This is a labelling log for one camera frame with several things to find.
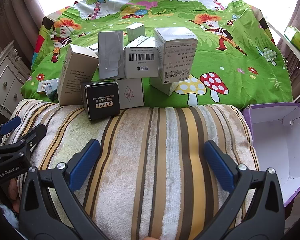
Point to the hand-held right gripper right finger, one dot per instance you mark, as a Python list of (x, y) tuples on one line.
[(220, 166)]

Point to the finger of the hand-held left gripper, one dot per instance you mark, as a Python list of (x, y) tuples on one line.
[(35, 136), (11, 127)]

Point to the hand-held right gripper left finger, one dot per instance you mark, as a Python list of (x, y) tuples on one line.
[(86, 165)]

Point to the purple cardboard box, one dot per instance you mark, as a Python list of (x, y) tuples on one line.
[(272, 140)]

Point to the white cube box red print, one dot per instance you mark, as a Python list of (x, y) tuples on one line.
[(131, 93)]

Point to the person's left hand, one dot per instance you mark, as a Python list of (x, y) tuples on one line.
[(13, 192)]

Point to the white fluffy clothing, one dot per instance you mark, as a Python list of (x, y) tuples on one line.
[(7, 216)]

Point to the cream carved dresser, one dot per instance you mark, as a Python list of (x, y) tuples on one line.
[(5, 80)]

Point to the small blue patterned box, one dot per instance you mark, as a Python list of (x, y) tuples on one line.
[(48, 90)]

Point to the striped beige towel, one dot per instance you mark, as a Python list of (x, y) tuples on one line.
[(150, 180)]

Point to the black square box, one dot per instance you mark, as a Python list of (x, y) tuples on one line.
[(101, 100)]

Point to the large white box silver logo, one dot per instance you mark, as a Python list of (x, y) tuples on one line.
[(75, 77)]

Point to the plain white carton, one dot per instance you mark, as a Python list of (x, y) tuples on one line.
[(162, 87)]

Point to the green cartoon printed cloth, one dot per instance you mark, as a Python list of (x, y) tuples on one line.
[(227, 62)]

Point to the silver grey box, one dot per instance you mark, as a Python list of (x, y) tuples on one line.
[(111, 55)]

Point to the white box with barcode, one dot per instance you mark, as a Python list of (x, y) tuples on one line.
[(141, 62)]

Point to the tall white medicine box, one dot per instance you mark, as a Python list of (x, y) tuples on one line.
[(176, 57)]

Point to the beige curtain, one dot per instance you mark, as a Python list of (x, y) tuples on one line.
[(17, 7)]

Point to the glossy white cube box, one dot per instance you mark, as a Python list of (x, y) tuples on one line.
[(135, 31)]

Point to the white side table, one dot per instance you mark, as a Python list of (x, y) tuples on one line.
[(280, 36)]

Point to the green tissue pack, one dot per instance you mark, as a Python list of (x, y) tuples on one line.
[(296, 40)]

